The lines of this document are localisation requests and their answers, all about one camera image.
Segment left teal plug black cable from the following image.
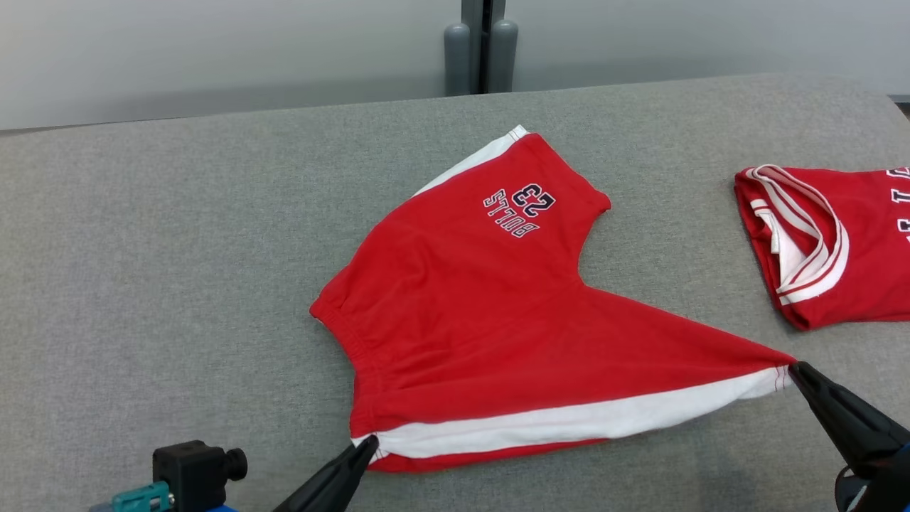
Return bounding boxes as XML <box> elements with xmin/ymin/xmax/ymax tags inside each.
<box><xmin>89</xmin><ymin>481</ymin><xmax>176</xmax><ymax>512</ymax></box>

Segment red white trimmed jersey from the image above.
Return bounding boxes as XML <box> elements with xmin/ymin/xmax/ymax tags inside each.
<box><xmin>734</xmin><ymin>164</ymin><xmax>910</xmax><ymax>331</ymax></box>

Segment red shorts with white stripe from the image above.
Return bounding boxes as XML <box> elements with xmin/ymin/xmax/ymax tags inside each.
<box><xmin>309</xmin><ymin>125</ymin><xmax>797</xmax><ymax>474</ymax></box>

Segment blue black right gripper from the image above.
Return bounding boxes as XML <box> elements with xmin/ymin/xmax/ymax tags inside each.
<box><xmin>788</xmin><ymin>361</ymin><xmax>910</xmax><ymax>512</ymax></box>

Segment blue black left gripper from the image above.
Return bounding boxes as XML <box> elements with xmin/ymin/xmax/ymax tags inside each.
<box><xmin>206</xmin><ymin>434</ymin><xmax>380</xmax><ymax>512</ymax></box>

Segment dark partition frame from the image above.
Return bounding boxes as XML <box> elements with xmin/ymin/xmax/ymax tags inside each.
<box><xmin>461</xmin><ymin>0</ymin><xmax>507</xmax><ymax>95</ymax></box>

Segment grey rounded partition post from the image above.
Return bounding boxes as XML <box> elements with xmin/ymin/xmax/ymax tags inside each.
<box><xmin>444</xmin><ymin>23</ymin><xmax>471</xmax><ymax>97</ymax></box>
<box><xmin>488</xmin><ymin>19</ymin><xmax>518</xmax><ymax>93</ymax></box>

